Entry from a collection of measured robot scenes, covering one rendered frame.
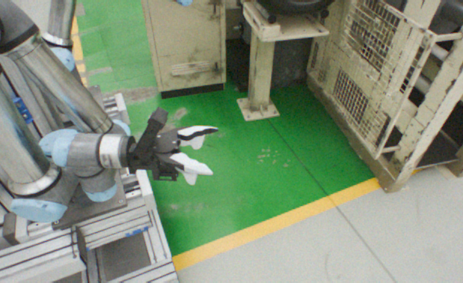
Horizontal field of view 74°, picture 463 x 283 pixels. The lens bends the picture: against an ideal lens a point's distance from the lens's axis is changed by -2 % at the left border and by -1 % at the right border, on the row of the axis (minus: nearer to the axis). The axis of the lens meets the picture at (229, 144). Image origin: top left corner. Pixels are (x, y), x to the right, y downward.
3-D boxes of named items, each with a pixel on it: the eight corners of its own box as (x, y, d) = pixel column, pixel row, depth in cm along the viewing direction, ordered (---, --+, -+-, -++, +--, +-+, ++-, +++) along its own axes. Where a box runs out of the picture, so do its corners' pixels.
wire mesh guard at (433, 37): (306, 71, 228) (326, -33, 179) (308, 71, 229) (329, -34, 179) (374, 159, 167) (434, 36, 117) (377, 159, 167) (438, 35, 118)
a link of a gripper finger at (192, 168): (213, 189, 64) (182, 170, 69) (212, 168, 61) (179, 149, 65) (203, 198, 62) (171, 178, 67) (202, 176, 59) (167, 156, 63)
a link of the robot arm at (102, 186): (126, 171, 85) (115, 142, 77) (114, 205, 77) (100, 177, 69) (97, 170, 85) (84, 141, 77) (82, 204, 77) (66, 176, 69)
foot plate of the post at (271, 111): (236, 100, 253) (236, 96, 250) (268, 95, 258) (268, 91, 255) (245, 121, 235) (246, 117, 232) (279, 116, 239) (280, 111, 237)
